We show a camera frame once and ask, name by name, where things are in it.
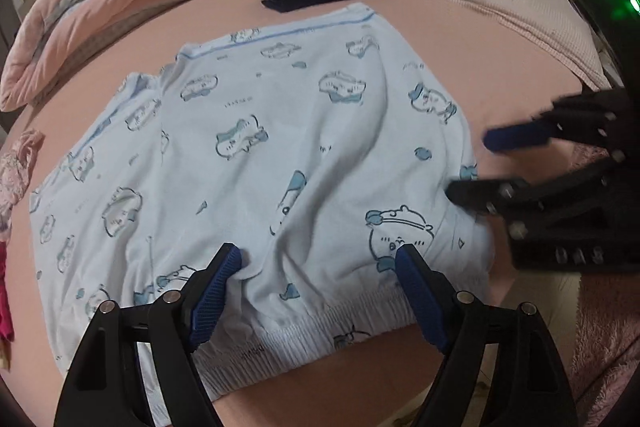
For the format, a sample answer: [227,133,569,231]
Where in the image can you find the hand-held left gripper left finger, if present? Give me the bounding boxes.
[52,243,243,427]

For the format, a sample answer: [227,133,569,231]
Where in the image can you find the magenta garment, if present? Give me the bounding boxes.
[0,242,16,343]

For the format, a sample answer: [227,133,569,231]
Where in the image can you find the pink printed garment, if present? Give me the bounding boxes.
[0,129,46,243]

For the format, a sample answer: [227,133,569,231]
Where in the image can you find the light blue cartoon pajama pants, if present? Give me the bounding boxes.
[27,4,496,427]

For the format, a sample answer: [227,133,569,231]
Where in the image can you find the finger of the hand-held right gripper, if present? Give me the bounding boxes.
[445,177,531,218]
[484,119,558,154]

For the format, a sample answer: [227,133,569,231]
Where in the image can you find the pink bed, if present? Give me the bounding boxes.
[0,0,621,427]

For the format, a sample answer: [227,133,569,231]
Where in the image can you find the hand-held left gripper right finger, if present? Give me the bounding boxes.
[395,243,578,427]

